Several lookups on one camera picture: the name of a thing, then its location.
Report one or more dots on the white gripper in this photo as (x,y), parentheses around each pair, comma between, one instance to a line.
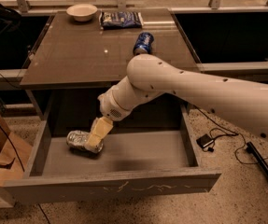
(111,105)

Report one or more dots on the silver 7up can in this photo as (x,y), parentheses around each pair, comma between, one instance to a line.
(84,141)

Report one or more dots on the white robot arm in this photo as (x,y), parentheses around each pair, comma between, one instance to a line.
(243,103)

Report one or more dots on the open grey top drawer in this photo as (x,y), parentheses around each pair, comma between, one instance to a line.
(151,152)

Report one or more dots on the grey cabinet with glossy top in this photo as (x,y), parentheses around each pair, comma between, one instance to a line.
(77,54)

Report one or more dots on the blue pepsi can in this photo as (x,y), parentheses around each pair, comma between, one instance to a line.
(143,43)

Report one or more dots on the brown cardboard box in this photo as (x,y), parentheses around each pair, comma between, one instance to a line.
(14,155)

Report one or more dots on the blue chip bag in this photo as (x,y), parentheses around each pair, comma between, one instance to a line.
(120,20)

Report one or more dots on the black power adapter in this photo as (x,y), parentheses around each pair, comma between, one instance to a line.
(204,141)

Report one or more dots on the white bowl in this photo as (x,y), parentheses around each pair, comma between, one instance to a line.
(82,12)

